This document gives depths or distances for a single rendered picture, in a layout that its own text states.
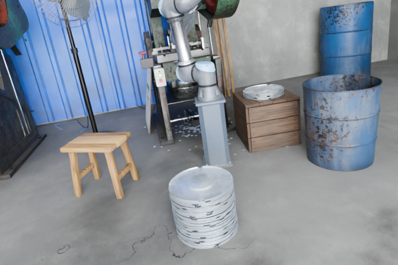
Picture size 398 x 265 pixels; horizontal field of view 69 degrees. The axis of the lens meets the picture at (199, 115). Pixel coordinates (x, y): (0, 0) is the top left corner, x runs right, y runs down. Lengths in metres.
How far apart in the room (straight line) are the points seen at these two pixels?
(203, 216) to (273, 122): 1.00
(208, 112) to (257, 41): 2.39
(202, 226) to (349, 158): 0.95
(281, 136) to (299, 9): 2.53
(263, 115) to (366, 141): 0.63
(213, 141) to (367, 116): 0.87
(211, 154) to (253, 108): 0.41
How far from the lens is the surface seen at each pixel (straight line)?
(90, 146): 1.77
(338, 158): 1.84
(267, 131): 2.07
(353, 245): 1.40
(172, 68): 2.34
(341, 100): 1.70
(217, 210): 1.27
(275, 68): 4.21
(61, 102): 3.83
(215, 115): 1.80
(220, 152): 1.90
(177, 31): 1.81
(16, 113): 3.10
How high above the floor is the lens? 0.92
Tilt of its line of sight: 18 degrees down
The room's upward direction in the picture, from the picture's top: 8 degrees counter-clockwise
